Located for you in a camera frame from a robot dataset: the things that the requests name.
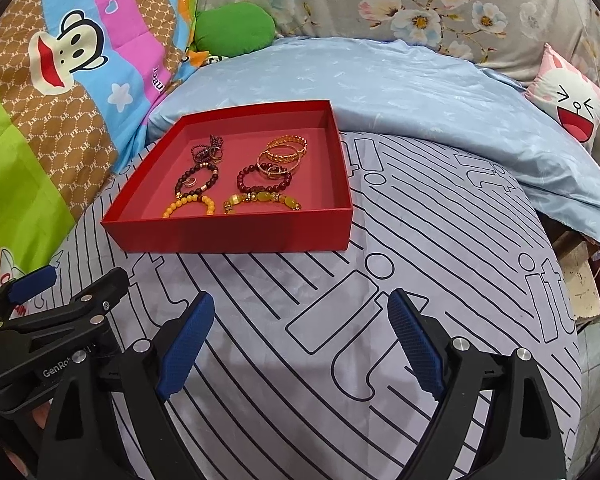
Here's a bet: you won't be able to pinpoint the yellow bead bracelet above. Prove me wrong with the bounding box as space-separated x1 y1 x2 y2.
161 195 216 218

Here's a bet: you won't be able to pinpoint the gold chain bangle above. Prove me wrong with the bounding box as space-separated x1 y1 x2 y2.
265 135 308 158

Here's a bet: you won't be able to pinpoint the wooden furniture piece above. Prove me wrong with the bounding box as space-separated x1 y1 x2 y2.
550 210 600 326

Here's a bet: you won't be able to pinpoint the cartoon monkey printed blanket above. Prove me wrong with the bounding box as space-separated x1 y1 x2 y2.
0 0 203 301

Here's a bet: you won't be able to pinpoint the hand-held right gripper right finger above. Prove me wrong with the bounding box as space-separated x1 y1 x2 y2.
387 287 568 480

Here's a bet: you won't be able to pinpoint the red cardboard box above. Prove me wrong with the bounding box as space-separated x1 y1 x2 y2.
101 100 353 253

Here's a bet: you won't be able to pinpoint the pink cartoon face pillow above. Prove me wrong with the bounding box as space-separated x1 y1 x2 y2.
524 42 600 153

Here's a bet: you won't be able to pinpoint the dark red bead bracelet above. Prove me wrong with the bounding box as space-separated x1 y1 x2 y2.
236 162 293 193

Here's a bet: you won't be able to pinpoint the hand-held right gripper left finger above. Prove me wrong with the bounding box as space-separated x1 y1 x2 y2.
37 291 216 480

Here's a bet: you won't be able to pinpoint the thin gold bangle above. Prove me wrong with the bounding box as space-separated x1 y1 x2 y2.
257 145 303 177

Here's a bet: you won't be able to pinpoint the black and gold bead bracelet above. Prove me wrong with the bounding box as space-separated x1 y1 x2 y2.
174 162 222 198

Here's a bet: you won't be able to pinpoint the light blue pillow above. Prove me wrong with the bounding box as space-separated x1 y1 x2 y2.
145 37 600 246

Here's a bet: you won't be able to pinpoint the grey striped bed sheet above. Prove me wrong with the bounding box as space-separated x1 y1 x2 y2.
25 130 588 480

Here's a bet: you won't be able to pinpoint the black twisted bracelet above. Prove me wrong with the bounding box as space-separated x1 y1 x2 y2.
190 132 226 163

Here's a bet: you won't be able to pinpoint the person's left hand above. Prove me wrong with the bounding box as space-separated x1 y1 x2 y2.
2 402 53 480

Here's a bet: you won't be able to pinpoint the green cushion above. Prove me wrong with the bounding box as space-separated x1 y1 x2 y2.
194 2 277 58

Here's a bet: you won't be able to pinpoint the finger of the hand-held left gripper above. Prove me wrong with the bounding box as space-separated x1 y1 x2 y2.
0 266 58 321
0 267 131 346

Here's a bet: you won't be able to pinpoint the yellow jade charm bracelet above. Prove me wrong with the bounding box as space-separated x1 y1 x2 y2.
222 190 303 215

